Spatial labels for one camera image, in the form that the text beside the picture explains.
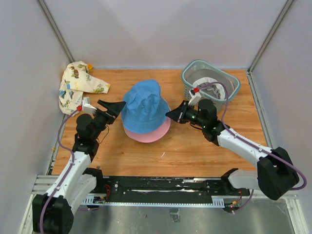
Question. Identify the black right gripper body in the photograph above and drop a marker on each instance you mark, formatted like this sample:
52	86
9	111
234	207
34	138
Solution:
191	115

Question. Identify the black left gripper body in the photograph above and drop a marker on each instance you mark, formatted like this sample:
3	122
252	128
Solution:
101	118

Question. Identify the blue hat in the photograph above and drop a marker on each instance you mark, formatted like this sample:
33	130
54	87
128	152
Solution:
145	109

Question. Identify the grey hat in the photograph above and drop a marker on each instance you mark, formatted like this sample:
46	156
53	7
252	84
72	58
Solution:
216	90

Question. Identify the pink bucket hat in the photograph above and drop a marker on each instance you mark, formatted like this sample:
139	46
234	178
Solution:
152	136

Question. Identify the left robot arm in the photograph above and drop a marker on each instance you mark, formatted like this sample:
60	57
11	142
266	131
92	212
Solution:
53	212

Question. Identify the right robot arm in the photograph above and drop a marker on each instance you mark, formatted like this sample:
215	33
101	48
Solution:
275	174

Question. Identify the grey plastic basket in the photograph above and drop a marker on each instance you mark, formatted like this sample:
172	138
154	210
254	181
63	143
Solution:
200	68

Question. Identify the cartoon print cloth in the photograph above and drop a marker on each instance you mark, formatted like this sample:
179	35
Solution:
76	81

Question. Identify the small yellow object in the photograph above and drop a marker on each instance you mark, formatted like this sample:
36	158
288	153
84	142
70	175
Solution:
89	66

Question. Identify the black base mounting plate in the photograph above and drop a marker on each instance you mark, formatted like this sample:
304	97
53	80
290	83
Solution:
166	190

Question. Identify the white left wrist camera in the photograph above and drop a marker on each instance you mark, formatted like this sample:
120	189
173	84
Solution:
86	106

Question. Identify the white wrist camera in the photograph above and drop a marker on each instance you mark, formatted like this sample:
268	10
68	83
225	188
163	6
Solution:
86	106
195	96

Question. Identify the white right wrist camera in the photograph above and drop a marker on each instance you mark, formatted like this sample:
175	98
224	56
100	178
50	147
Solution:
195	96

